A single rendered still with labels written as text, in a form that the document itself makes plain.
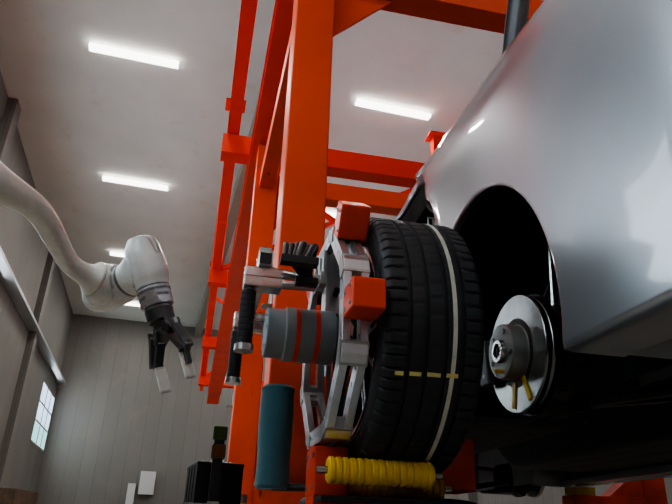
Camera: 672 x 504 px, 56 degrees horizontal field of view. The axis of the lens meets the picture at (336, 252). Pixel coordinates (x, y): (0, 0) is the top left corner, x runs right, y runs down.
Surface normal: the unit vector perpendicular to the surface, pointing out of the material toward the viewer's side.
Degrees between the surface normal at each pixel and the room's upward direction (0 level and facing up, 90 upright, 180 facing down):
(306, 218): 90
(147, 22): 180
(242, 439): 90
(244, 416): 90
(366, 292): 90
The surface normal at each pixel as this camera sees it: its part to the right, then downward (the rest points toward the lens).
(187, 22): -0.03, 0.91
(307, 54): 0.22, -0.40
